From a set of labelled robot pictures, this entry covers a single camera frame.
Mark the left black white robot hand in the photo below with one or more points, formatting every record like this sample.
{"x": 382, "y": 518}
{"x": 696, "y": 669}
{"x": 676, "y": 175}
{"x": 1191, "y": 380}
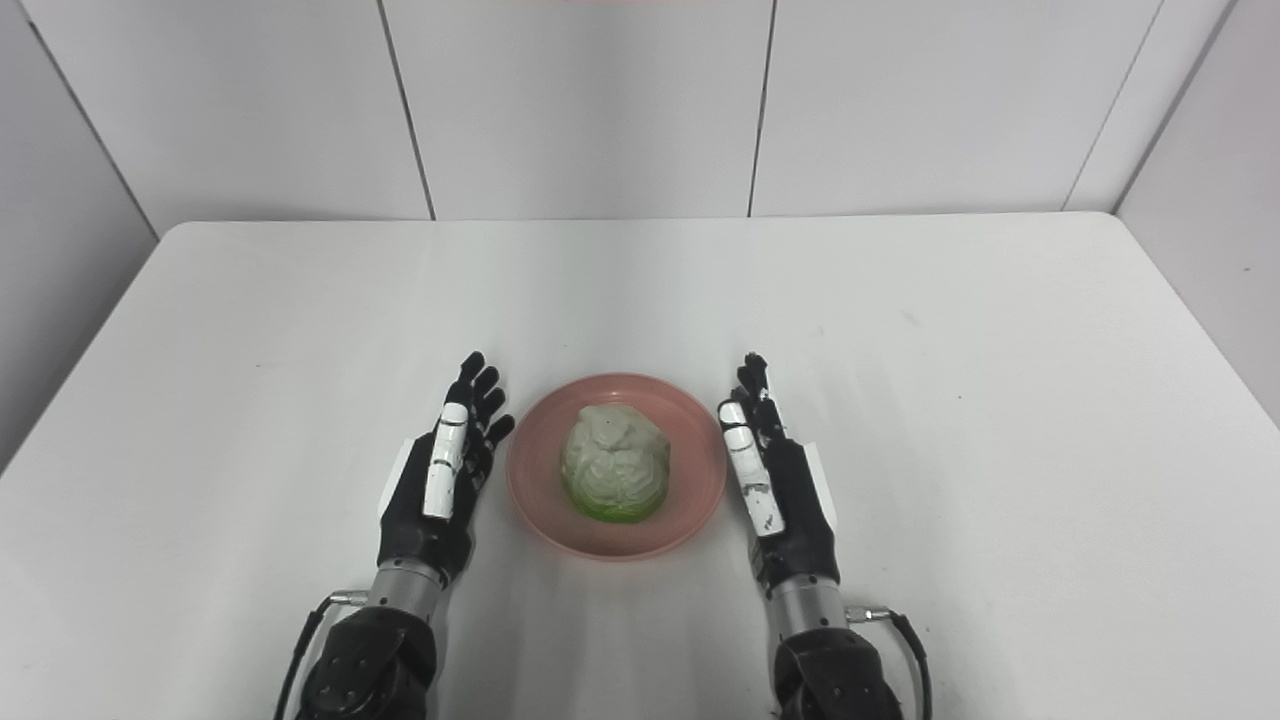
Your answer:
{"x": 425, "y": 530}

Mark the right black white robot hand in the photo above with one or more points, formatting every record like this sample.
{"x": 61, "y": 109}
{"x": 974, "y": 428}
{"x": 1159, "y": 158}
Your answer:
{"x": 795, "y": 510}

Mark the pink round plate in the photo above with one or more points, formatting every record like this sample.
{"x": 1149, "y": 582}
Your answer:
{"x": 540, "y": 500}

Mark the green white cabbage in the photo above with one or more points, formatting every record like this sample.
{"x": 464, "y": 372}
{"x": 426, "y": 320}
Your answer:
{"x": 615, "y": 465}

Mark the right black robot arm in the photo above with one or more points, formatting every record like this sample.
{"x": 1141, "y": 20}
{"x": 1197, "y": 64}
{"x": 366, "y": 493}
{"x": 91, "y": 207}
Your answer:
{"x": 830, "y": 670}

